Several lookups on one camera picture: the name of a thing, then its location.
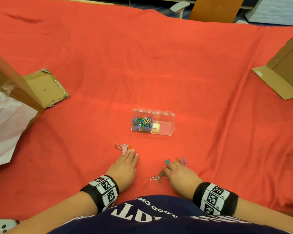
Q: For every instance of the black left wristband with markers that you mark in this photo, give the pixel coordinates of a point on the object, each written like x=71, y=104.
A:
x=103, y=191

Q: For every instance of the white textured panel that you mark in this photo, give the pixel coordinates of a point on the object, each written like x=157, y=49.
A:
x=276, y=9

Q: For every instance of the person's right hand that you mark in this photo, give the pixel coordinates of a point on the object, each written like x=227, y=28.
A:
x=183, y=179

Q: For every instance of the person's left forearm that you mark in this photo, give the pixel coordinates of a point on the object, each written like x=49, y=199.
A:
x=53, y=214

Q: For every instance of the white paper clip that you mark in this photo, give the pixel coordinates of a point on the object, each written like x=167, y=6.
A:
x=155, y=178

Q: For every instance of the person's right thumb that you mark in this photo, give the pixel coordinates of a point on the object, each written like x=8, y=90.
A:
x=166, y=170

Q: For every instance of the red table cloth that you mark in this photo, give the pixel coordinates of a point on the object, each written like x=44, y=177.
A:
x=146, y=70

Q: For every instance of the clear plastic box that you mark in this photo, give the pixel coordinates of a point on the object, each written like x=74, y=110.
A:
x=165, y=118

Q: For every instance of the white crumpled paper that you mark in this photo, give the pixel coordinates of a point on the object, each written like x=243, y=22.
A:
x=7, y=124

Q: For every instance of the pink binder clip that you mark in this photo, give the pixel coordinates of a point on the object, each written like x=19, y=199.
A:
x=124, y=148

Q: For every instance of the person's left middle finger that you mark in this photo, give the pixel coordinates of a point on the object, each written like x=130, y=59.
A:
x=130, y=154

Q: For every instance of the light green paper clip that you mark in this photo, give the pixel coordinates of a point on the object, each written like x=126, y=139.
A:
x=178, y=160

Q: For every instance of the person's right forearm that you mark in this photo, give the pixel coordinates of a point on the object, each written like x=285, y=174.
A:
x=263, y=213

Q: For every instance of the orange paper clip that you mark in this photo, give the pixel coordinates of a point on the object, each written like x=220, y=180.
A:
x=129, y=147

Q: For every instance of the teal binder clip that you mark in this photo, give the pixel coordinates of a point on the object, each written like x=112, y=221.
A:
x=167, y=161

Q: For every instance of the plain brown cardboard box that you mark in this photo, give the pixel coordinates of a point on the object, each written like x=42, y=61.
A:
x=288, y=65

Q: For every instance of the person's left hand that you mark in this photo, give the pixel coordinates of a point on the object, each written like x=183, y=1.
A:
x=122, y=171

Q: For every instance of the dark green paper clip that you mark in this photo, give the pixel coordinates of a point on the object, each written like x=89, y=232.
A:
x=160, y=177

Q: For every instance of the black right wristband with markers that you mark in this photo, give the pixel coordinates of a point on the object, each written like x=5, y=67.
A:
x=213, y=198

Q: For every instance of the pile of coloured paper clips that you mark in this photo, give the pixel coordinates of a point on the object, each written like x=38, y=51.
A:
x=142, y=123

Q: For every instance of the black wristband with markers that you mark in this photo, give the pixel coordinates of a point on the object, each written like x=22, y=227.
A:
x=213, y=198
x=103, y=191

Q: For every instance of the wooden chair with white armrests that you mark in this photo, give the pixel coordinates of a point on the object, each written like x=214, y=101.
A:
x=214, y=9

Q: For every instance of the small cream block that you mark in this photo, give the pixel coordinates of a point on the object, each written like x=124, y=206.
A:
x=156, y=126

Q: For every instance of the navy printed shirt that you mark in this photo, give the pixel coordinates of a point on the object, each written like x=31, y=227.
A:
x=151, y=216

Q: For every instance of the black and white panda item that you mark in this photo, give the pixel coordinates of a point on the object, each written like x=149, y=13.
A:
x=1, y=226

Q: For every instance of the blue paper clip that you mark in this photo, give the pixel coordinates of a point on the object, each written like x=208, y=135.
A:
x=184, y=161

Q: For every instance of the brown cardboard box with tape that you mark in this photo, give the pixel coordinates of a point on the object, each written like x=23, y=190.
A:
x=13, y=81

